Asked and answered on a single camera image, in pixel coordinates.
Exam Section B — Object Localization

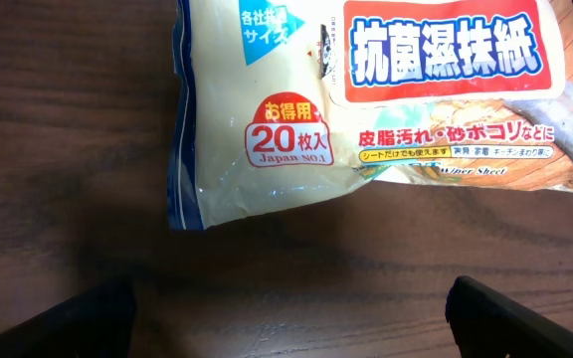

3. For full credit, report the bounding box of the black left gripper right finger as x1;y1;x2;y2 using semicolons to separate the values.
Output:
445;275;573;358

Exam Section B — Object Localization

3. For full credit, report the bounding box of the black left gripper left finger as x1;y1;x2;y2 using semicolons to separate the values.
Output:
0;278;137;358

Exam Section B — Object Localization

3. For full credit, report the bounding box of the wet wipes pack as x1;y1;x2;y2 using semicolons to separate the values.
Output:
167;0;573;231

